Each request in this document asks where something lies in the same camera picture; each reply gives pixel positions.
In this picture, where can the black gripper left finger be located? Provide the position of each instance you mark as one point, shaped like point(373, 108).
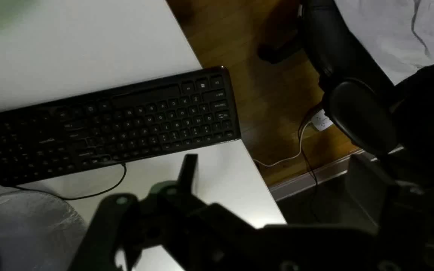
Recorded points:
point(117, 220)

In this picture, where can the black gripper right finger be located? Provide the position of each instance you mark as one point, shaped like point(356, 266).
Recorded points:
point(414, 226)

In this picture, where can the translucent white plastic liner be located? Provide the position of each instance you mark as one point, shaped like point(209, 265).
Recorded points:
point(37, 226)

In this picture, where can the black bucket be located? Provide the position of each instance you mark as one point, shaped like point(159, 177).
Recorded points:
point(7, 250)

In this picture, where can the black computer keyboard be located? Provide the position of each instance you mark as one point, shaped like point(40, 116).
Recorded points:
point(102, 129)

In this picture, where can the grey metal floor beam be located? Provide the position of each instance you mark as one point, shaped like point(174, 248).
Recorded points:
point(308, 177)

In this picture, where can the black office chair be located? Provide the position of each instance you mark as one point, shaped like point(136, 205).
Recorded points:
point(362, 114)

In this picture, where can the white crumpled cloth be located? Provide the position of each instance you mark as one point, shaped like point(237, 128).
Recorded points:
point(388, 34)

